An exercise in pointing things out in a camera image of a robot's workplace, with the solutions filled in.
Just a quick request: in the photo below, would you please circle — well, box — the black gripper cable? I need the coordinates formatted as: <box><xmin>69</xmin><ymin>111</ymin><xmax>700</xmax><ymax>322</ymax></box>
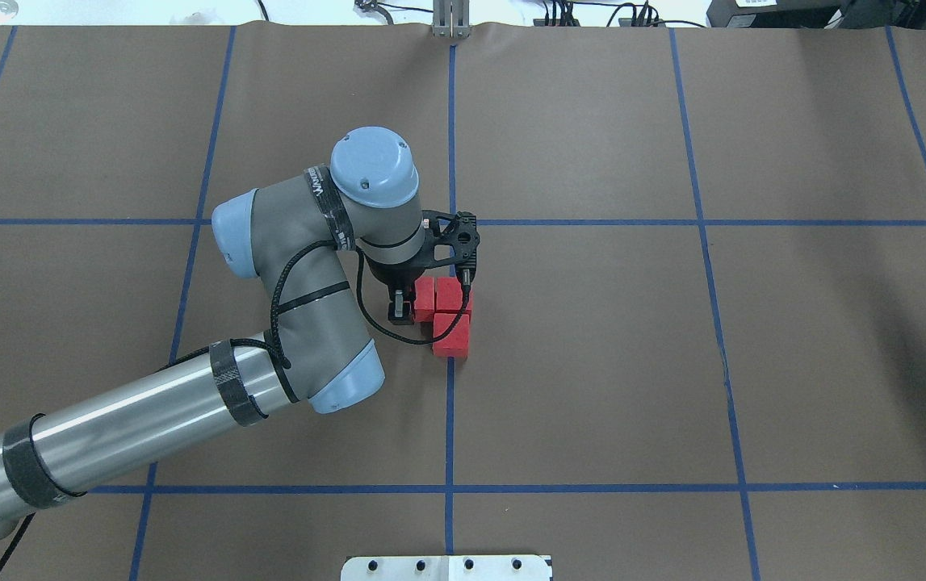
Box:
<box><xmin>267</xmin><ymin>238</ymin><xmax>475</xmax><ymax>370</ymax></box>

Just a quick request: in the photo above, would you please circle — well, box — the aluminium frame post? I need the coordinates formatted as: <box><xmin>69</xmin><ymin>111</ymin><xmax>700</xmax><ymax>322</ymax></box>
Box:
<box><xmin>432</xmin><ymin>0</ymin><xmax>472</xmax><ymax>40</ymax></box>

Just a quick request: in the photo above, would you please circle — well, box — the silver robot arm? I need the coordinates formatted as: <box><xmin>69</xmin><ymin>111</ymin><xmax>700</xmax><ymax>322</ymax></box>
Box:
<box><xmin>0</xmin><ymin>127</ymin><xmax>479</xmax><ymax>541</ymax></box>

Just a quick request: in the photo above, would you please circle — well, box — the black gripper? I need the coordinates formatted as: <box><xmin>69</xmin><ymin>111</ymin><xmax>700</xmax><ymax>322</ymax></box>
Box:
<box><xmin>364</xmin><ymin>210</ymin><xmax>480</xmax><ymax>326</ymax></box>

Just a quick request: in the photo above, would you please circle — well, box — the white pedestal column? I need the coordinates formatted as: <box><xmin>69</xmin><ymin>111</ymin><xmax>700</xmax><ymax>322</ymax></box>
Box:
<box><xmin>340</xmin><ymin>554</ymin><xmax>555</xmax><ymax>580</ymax></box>

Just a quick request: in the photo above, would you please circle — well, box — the black box with label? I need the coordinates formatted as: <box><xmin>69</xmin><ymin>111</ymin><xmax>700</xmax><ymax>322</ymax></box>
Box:
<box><xmin>706</xmin><ymin>1</ymin><xmax>854</xmax><ymax>29</ymax></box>

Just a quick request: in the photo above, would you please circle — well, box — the red cube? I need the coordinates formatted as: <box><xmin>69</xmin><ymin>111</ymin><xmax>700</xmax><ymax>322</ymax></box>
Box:
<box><xmin>413</xmin><ymin>276</ymin><xmax>437</xmax><ymax>324</ymax></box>
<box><xmin>432</xmin><ymin>312</ymin><xmax>471</xmax><ymax>359</ymax></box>
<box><xmin>434</xmin><ymin>276</ymin><xmax>463</xmax><ymax>316</ymax></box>

